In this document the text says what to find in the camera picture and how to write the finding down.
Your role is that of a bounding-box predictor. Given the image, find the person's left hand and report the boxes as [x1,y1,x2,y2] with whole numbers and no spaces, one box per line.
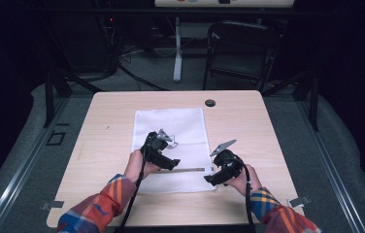
[123,149,162,184]

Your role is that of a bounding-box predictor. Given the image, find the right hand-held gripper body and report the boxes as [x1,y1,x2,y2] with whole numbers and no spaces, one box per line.
[210,138,247,180]

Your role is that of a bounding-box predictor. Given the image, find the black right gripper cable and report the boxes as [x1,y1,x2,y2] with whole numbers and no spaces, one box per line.
[239,159,257,229]

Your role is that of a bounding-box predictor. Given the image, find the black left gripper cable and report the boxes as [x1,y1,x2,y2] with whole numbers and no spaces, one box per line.
[117,151,149,233]

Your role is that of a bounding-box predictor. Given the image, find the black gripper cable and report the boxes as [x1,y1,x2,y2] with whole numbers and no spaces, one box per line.
[239,159,257,229]
[117,151,149,233]

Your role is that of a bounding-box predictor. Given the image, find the person's right hand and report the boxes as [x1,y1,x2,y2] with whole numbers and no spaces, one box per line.
[225,163,263,197]

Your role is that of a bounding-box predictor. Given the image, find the black metal stand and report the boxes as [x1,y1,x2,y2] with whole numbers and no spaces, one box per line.
[261,68,320,132]
[42,67,105,128]

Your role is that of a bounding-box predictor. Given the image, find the white table leg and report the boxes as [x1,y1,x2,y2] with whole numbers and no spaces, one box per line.
[172,16,184,83]

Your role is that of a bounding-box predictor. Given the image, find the black folding chair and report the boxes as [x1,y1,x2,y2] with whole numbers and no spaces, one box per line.
[202,19,283,93]

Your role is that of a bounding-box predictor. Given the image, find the black floor cables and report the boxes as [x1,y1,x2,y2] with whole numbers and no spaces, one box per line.
[116,48,170,92]

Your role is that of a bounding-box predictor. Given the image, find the aluminium floor rail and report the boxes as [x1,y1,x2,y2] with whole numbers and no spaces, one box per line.
[295,96,365,233]
[0,96,71,233]

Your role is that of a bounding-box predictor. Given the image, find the grey table bracket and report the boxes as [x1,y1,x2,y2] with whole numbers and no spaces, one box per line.
[40,200,65,211]
[286,194,312,209]

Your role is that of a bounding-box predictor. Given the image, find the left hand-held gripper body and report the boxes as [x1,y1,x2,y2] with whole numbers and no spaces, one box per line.
[139,128,175,168]

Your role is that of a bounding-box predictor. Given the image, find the dark computer tower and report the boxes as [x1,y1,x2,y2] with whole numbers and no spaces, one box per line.
[53,11,119,75]

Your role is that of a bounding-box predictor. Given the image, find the white cloth towel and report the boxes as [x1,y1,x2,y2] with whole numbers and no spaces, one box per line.
[130,107,217,195]

